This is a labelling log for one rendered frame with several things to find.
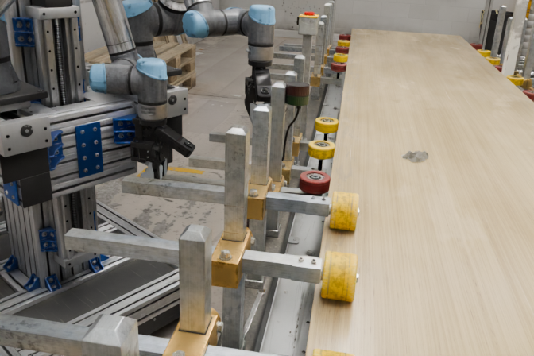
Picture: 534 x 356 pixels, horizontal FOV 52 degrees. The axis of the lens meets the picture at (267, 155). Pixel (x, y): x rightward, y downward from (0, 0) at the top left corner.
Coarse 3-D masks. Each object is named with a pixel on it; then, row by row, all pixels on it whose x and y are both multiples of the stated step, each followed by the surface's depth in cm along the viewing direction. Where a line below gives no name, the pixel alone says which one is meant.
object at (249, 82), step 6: (252, 66) 162; (258, 66) 156; (264, 66) 156; (252, 72) 162; (246, 78) 163; (252, 78) 163; (246, 84) 162; (252, 84) 158; (246, 90) 164; (252, 90) 158; (252, 96) 159
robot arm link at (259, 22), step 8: (256, 8) 150; (264, 8) 150; (272, 8) 152; (248, 16) 154; (256, 16) 151; (264, 16) 150; (272, 16) 152; (248, 24) 154; (256, 24) 151; (264, 24) 151; (272, 24) 152; (248, 32) 155; (256, 32) 152; (264, 32) 152; (272, 32) 154; (248, 40) 156; (256, 40) 153; (264, 40) 153; (272, 40) 155
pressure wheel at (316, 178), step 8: (304, 176) 141; (312, 176) 141; (320, 176) 142; (328, 176) 141; (304, 184) 139; (312, 184) 138; (320, 184) 138; (328, 184) 140; (312, 192) 139; (320, 192) 139
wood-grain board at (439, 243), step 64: (384, 64) 285; (448, 64) 293; (384, 128) 184; (448, 128) 187; (512, 128) 190; (384, 192) 135; (448, 192) 137; (512, 192) 139; (320, 256) 106; (384, 256) 107; (448, 256) 108; (512, 256) 109; (320, 320) 88; (384, 320) 89; (448, 320) 89; (512, 320) 90
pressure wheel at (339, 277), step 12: (336, 252) 93; (324, 264) 90; (336, 264) 90; (348, 264) 90; (324, 276) 90; (336, 276) 89; (348, 276) 89; (324, 288) 90; (336, 288) 89; (348, 288) 89; (348, 300) 91
